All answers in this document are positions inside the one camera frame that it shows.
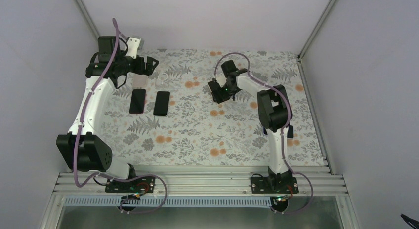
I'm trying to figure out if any floral patterned table mat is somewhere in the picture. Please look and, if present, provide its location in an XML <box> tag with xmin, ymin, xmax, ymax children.
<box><xmin>100</xmin><ymin>49</ymin><xmax>324</xmax><ymax>166</ymax></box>

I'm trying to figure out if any clear phone case with ring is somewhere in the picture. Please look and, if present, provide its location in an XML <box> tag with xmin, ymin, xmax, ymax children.
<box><xmin>155</xmin><ymin>73</ymin><xmax>170</xmax><ymax>89</ymax></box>

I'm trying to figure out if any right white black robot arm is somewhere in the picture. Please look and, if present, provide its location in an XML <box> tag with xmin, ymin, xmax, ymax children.
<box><xmin>208</xmin><ymin>60</ymin><xmax>293</xmax><ymax>193</ymax></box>

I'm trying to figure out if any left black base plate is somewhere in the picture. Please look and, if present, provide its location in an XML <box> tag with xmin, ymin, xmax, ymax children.
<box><xmin>105</xmin><ymin>176</ymin><xmax>156</xmax><ymax>194</ymax></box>

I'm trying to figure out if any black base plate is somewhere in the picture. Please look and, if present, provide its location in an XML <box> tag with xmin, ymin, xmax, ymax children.
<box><xmin>250</xmin><ymin>174</ymin><xmax>299</xmax><ymax>194</ymax></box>
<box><xmin>105</xmin><ymin>176</ymin><xmax>156</xmax><ymax>194</ymax></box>

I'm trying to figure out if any right aluminium corner post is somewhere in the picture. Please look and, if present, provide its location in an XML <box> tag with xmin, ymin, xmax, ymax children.
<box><xmin>298</xmin><ymin>0</ymin><xmax>337</xmax><ymax>60</ymax></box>

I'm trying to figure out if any black object bottom corner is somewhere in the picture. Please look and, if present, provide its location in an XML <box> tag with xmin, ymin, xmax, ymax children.
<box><xmin>400</xmin><ymin>214</ymin><xmax>419</xmax><ymax>229</ymax></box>

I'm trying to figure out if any aluminium corner post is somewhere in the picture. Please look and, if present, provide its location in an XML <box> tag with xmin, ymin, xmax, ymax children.
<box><xmin>298</xmin><ymin>0</ymin><xmax>337</xmax><ymax>60</ymax></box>
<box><xmin>74</xmin><ymin>0</ymin><xmax>100</xmax><ymax>41</ymax></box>

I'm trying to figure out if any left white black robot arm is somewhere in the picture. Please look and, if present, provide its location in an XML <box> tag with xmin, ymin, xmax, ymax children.
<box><xmin>56</xmin><ymin>36</ymin><xmax>159</xmax><ymax>192</ymax></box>

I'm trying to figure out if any grey slotted cable duct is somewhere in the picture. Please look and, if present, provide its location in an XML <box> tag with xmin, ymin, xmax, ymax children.
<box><xmin>63</xmin><ymin>196</ymin><xmax>278</xmax><ymax>208</ymax></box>

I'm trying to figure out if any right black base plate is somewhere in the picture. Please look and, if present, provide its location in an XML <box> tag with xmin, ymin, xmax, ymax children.
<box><xmin>250</xmin><ymin>174</ymin><xmax>299</xmax><ymax>194</ymax></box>

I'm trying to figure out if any left aluminium corner post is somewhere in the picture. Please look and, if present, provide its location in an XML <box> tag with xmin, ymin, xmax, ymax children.
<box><xmin>74</xmin><ymin>0</ymin><xmax>100</xmax><ymax>41</ymax></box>

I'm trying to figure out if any cased black phone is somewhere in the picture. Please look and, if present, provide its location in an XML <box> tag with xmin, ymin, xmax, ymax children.
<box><xmin>287</xmin><ymin>125</ymin><xmax>294</xmax><ymax>139</ymax></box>
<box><xmin>208</xmin><ymin>80</ymin><xmax>225</xmax><ymax>104</ymax></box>
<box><xmin>153</xmin><ymin>91</ymin><xmax>170</xmax><ymax>116</ymax></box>

